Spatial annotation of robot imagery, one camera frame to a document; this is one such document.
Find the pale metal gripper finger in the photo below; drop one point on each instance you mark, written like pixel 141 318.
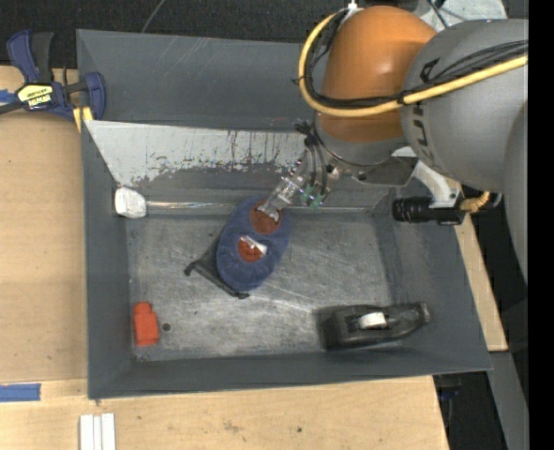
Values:
pixel 289 202
pixel 276 194

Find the black cylinder on white bracket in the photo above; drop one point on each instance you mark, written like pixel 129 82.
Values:
pixel 417 210

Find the blue fuzzy slipper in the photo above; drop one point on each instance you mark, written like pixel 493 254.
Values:
pixel 239 274
pixel 244 214

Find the black tape dispenser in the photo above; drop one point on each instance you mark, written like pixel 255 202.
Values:
pixel 351 333

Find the grey metal bin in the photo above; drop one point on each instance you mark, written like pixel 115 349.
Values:
pixel 314 270

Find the white plastic object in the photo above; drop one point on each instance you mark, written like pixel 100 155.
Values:
pixel 129 203

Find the red-orange small block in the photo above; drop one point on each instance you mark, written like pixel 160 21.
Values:
pixel 145 326

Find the black flat plastic object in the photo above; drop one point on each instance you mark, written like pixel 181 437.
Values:
pixel 206 265

